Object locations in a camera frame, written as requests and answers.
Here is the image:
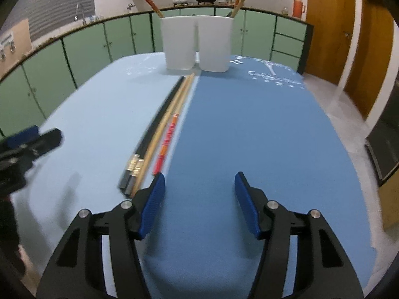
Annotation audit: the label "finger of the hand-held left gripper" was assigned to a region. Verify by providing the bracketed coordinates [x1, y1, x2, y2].
[19, 128, 63, 165]
[6, 126, 39, 150]

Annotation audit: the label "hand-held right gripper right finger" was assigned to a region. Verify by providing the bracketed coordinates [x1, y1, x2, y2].
[234, 171, 365, 299]

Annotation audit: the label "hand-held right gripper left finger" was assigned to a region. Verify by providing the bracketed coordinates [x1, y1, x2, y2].
[37, 172, 166, 299]

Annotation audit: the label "black chopstick with gold band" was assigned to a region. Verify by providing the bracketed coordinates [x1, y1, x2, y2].
[124, 77, 187, 197]

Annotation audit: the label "black chopsticks pair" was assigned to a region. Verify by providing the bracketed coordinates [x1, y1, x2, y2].
[118, 76, 184, 191]

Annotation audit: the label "row of chopsticks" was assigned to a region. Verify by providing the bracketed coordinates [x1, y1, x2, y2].
[130, 73, 195, 197]

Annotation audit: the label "white two-compartment utensil holder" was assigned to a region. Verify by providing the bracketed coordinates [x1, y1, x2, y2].
[160, 15, 234, 73]

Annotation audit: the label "light blue tree-print placemat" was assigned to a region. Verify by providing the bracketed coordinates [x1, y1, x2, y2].
[9, 53, 200, 299]

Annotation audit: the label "dark blue tree-print placemat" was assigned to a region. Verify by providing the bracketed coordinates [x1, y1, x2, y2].
[137, 54, 378, 299]

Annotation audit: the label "brown cardboard panel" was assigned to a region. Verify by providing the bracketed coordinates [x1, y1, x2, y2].
[0, 19, 32, 72]

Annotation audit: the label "green base kitchen cabinets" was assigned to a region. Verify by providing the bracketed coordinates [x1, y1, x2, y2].
[0, 6, 314, 138]

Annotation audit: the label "grey window blind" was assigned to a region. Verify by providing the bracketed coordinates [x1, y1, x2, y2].
[0, 0, 96, 42]

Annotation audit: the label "steel kitchen faucet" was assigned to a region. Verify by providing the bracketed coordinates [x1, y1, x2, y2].
[75, 3, 87, 25]

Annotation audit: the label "cardboard box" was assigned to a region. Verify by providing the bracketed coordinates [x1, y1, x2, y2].
[379, 174, 399, 234]

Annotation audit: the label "black glass-front appliance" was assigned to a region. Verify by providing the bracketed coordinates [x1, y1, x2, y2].
[365, 78, 399, 187]

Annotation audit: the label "dark kitchen countertop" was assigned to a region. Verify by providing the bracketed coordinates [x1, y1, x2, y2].
[0, 4, 314, 80]

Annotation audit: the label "plain wooden door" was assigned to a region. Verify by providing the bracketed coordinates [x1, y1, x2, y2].
[343, 0, 396, 119]

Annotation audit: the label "orange thermos flask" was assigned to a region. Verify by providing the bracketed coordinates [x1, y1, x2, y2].
[292, 0, 306, 19]

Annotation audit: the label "white clip bracket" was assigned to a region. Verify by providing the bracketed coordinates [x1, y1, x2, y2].
[0, 33, 16, 61]

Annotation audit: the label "wooden door with handle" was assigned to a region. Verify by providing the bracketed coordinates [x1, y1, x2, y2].
[304, 0, 364, 84]

